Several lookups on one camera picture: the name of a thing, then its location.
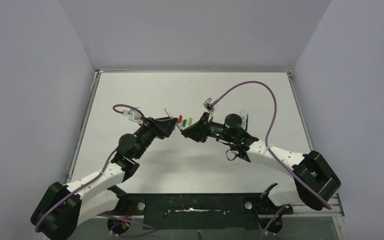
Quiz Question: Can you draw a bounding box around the blue gel pen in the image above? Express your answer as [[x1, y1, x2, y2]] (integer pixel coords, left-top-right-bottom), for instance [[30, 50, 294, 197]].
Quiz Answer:
[[245, 113, 249, 131]]

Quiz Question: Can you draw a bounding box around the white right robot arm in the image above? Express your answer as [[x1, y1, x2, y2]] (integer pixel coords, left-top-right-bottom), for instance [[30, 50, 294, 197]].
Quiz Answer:
[[181, 112, 341, 211]]

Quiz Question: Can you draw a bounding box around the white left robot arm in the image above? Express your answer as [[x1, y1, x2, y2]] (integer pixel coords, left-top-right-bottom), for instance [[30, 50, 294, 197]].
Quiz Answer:
[[30, 117, 178, 240]]

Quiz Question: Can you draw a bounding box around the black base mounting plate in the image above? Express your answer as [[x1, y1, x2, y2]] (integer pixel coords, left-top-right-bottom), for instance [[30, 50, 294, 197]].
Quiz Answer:
[[110, 193, 294, 233]]

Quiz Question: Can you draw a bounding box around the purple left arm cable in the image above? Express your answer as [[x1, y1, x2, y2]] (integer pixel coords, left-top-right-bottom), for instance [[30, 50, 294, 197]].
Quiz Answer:
[[34, 104, 147, 233]]

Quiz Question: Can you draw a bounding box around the purple lower base cable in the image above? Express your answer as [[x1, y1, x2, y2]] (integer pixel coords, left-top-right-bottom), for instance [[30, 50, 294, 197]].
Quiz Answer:
[[97, 213, 158, 239]]

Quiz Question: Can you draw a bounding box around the aluminium rail frame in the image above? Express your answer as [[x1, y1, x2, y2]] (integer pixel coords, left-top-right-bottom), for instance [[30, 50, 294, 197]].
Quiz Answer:
[[323, 193, 345, 217]]

